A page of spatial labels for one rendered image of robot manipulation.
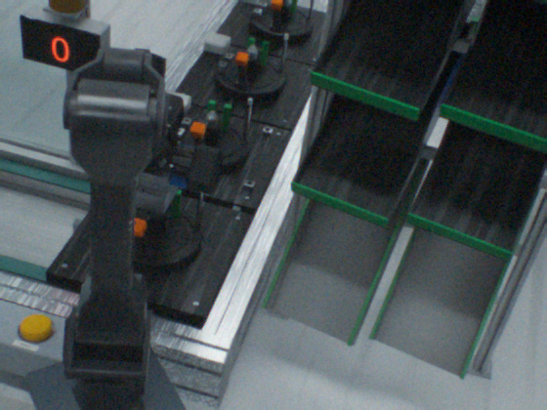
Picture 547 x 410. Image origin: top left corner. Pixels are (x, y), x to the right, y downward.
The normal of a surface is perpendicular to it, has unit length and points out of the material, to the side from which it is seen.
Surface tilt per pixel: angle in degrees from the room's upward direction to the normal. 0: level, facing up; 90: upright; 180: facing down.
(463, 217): 25
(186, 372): 90
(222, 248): 0
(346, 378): 0
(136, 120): 64
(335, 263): 45
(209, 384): 90
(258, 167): 0
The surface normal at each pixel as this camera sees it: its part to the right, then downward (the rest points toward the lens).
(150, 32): 0.13, -0.76
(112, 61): 0.11, -0.15
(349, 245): -0.21, -0.15
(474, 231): -0.06, -0.46
